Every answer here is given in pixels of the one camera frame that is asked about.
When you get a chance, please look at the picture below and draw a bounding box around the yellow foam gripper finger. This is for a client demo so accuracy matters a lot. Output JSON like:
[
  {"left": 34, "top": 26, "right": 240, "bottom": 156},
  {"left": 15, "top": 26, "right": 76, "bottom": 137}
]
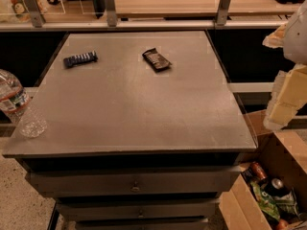
[{"left": 263, "top": 64, "right": 307, "bottom": 130}]

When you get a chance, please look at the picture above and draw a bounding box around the grey metal bracket middle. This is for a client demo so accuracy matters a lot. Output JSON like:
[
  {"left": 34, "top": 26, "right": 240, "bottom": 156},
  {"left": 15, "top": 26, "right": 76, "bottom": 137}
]
[{"left": 105, "top": 0, "right": 118, "bottom": 27}]

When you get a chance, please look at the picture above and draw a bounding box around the red round fruit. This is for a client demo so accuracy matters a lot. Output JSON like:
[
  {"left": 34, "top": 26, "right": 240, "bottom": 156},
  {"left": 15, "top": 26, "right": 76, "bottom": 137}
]
[{"left": 275, "top": 219, "right": 289, "bottom": 230}]

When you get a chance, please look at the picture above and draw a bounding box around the orange labelled package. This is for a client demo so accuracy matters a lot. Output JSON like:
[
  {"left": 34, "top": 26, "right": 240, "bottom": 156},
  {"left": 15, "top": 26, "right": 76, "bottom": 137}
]
[{"left": 0, "top": 0, "right": 48, "bottom": 23}]

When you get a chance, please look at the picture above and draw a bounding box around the green snack bag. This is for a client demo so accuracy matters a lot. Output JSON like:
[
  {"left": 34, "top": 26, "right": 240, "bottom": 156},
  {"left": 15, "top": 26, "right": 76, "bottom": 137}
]
[{"left": 250, "top": 181, "right": 280, "bottom": 221}]

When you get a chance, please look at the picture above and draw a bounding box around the black snack bar wrapper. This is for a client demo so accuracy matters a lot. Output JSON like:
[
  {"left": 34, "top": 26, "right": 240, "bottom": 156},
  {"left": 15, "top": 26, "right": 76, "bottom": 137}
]
[{"left": 142, "top": 48, "right": 172, "bottom": 72}]

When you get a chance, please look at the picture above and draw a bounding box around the blue rxbar blueberry wrapper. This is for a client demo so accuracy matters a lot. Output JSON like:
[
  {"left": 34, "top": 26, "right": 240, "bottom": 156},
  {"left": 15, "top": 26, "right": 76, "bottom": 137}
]
[{"left": 63, "top": 51, "right": 98, "bottom": 68}]

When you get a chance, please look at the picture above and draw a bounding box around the grey drawer cabinet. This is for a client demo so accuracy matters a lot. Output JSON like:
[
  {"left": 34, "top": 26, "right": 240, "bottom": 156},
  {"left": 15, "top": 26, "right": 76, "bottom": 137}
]
[{"left": 4, "top": 31, "right": 256, "bottom": 230}]

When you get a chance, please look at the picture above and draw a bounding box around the brown cardboard box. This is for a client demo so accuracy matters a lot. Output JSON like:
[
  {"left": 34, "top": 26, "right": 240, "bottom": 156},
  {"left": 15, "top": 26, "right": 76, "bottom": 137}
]
[{"left": 220, "top": 111, "right": 307, "bottom": 230}]

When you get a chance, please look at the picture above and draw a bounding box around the copper drink can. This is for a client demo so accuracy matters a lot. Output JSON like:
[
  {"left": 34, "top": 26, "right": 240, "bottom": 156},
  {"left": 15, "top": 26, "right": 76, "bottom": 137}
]
[{"left": 250, "top": 162, "right": 268, "bottom": 181}]

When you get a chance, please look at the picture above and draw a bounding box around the grey metal bracket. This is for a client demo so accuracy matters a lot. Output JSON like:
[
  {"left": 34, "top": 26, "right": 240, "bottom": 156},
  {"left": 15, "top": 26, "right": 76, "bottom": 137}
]
[
  {"left": 215, "top": 0, "right": 231, "bottom": 26},
  {"left": 105, "top": 0, "right": 118, "bottom": 27},
  {"left": 24, "top": 0, "right": 45, "bottom": 28}
]

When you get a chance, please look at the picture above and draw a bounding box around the black silver-top can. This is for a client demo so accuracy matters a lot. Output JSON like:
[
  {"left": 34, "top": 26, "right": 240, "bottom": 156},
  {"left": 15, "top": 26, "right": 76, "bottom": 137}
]
[{"left": 266, "top": 178, "right": 287, "bottom": 196}]

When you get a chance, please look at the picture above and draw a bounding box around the grey metal bracket left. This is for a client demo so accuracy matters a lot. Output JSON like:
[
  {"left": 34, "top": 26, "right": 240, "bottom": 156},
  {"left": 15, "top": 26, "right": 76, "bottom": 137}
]
[{"left": 24, "top": 0, "right": 45, "bottom": 28}]

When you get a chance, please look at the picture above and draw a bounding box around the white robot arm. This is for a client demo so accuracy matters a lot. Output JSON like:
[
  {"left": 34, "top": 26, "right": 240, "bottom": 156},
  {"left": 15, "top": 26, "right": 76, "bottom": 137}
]
[{"left": 263, "top": 0, "right": 307, "bottom": 130}]

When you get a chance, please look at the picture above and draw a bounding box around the grey metal bracket right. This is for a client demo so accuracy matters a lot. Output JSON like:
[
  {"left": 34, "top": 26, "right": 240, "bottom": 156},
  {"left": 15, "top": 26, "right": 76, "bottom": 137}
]
[{"left": 215, "top": 0, "right": 231, "bottom": 26}]

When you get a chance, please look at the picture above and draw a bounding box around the clear plastic water bottle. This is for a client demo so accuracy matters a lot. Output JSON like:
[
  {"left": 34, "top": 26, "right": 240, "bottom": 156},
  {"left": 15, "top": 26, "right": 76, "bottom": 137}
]
[{"left": 0, "top": 69, "right": 47, "bottom": 138}]

